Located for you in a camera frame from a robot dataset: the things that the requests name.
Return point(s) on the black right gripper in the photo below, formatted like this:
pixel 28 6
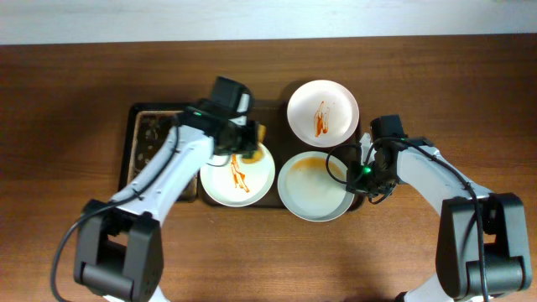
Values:
pixel 378 184

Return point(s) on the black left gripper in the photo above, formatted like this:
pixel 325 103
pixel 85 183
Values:
pixel 250 137

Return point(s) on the yellow green scrub sponge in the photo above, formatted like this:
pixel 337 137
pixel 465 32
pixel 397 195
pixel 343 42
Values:
pixel 258 154

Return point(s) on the grey-white plate with ketchup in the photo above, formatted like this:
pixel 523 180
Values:
pixel 310 186

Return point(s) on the white plate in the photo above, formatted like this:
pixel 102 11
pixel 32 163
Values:
pixel 323 113
pixel 230 181

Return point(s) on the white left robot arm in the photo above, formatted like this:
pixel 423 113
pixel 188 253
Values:
pixel 119 249

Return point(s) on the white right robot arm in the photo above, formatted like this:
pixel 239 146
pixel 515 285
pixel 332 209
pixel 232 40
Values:
pixel 482 248

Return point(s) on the dark brown serving tray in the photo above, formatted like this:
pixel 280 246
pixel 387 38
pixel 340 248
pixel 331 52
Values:
pixel 283 144

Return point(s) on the black tray with soapy water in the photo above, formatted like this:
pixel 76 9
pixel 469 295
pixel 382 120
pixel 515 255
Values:
pixel 147 129

